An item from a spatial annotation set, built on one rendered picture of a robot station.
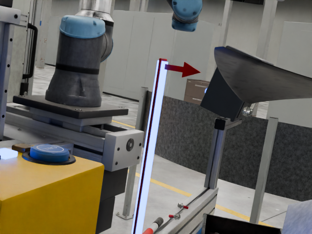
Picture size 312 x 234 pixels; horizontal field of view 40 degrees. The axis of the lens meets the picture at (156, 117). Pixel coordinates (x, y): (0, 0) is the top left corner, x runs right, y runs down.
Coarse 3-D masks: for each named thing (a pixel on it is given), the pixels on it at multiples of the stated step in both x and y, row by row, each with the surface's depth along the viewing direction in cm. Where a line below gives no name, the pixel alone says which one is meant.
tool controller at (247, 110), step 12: (228, 48) 120; (264, 60) 123; (216, 72) 121; (216, 84) 122; (204, 96) 123; (216, 96) 122; (228, 96) 120; (204, 108) 124; (216, 108) 122; (228, 108) 121; (240, 108) 121; (252, 108) 139
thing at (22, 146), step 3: (15, 144) 46; (18, 144) 46; (21, 144) 47; (24, 144) 47; (27, 144) 47; (12, 147) 46; (15, 147) 46; (18, 147) 46; (21, 147) 46; (24, 147) 46; (27, 147) 46; (15, 150) 46; (18, 150) 46; (21, 150) 46; (24, 150) 45; (27, 150) 46
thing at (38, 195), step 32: (0, 160) 42; (32, 160) 43; (0, 192) 33; (32, 192) 35; (64, 192) 40; (96, 192) 46; (0, 224) 33; (32, 224) 36; (64, 224) 41; (96, 224) 47
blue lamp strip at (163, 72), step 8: (160, 72) 66; (160, 80) 66; (160, 88) 66; (160, 96) 67; (160, 104) 68; (152, 128) 67; (152, 136) 67; (152, 144) 68; (152, 152) 68; (152, 160) 69; (144, 176) 68; (144, 184) 68; (144, 192) 69; (144, 200) 69; (144, 208) 70; (136, 232) 69
